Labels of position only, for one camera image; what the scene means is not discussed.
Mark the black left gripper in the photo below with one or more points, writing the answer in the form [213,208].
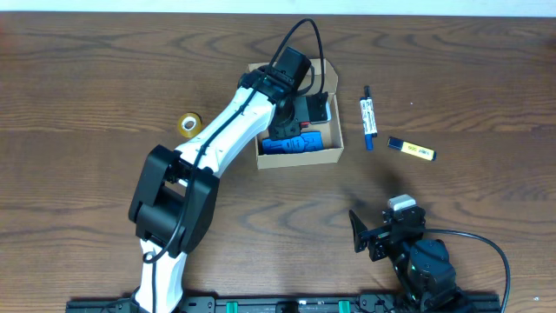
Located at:
[292,129]

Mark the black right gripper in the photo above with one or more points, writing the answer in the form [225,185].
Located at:
[380,237]

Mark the blue plastic case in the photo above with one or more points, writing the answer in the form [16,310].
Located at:
[305,142]

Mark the yellow highlighter pen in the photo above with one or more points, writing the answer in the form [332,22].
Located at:
[411,149]

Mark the yellow tape roll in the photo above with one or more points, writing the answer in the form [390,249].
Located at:
[189,125]

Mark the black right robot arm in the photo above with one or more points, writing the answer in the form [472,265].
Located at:
[421,265]

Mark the open cardboard box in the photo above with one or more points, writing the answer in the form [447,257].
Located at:
[330,146]

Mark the blue marker pen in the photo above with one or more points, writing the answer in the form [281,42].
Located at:
[368,138]

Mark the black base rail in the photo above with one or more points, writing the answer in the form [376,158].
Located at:
[369,303]

